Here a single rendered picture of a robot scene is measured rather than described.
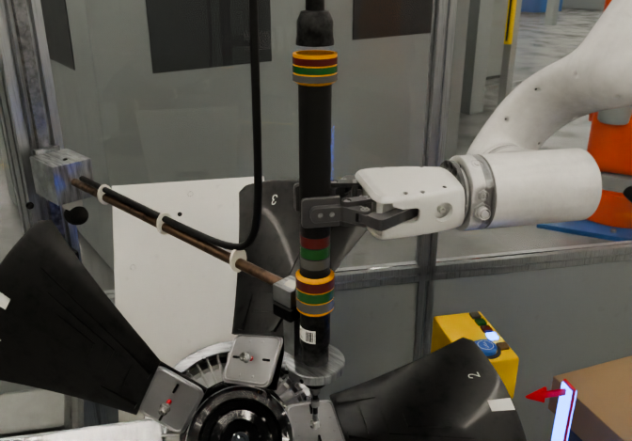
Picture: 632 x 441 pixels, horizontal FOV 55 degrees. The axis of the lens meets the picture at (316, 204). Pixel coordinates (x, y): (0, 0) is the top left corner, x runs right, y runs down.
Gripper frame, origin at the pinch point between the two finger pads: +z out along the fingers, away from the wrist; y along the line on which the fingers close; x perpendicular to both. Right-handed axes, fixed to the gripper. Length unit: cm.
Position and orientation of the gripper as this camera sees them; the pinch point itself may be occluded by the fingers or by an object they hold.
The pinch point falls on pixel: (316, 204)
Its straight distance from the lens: 65.0
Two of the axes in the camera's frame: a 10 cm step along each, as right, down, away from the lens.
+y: -2.0, -3.6, 9.1
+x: 0.0, -9.3, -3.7
